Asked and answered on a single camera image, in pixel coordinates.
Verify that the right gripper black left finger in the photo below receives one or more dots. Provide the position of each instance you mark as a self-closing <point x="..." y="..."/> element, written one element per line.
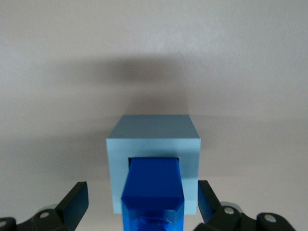
<point x="69" y="207"/>

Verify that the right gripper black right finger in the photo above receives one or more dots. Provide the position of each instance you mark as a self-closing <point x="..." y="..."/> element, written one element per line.
<point x="214" y="204"/>

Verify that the blue plastic block part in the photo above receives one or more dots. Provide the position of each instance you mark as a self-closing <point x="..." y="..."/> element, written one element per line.
<point x="152" y="187"/>

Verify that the gray square socket base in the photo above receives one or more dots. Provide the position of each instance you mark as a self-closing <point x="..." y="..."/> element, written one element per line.
<point x="154" y="142"/>

